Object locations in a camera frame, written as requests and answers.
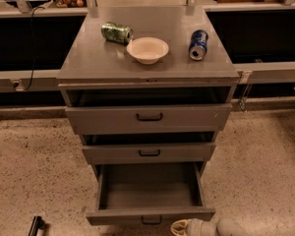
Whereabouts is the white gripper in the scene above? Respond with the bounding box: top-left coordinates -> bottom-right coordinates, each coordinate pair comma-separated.
170,218 -> 204,236

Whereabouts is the grey drawer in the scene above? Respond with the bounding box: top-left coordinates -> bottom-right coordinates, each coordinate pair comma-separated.
83,135 -> 215,165
87,162 -> 215,225
66,93 -> 231,135

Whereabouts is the grey top drawer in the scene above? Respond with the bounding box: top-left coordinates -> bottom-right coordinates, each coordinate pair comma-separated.
66,93 -> 231,135

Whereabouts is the grey middle drawer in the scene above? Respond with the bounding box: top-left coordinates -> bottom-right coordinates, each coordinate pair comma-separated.
83,135 -> 215,165

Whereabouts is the grey bottom drawer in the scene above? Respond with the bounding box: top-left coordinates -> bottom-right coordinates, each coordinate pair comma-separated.
87,162 -> 215,225

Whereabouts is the hanging metal hook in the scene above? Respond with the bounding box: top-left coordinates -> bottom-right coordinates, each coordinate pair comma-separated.
238,71 -> 253,112

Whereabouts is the blue soda can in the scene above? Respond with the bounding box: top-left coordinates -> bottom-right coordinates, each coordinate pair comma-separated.
189,29 -> 208,61

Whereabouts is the green soda can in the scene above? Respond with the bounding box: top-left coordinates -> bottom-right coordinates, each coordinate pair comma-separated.
101,22 -> 133,44

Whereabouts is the black cable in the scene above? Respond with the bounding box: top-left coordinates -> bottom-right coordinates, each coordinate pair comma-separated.
13,5 -> 46,92

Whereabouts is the black object on floor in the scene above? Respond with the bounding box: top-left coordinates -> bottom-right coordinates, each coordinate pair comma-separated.
28,216 -> 45,236

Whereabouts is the white bowl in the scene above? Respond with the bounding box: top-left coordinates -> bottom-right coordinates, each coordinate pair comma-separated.
126,37 -> 169,65

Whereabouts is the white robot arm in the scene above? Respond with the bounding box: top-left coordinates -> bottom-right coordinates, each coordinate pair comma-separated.
170,218 -> 250,236

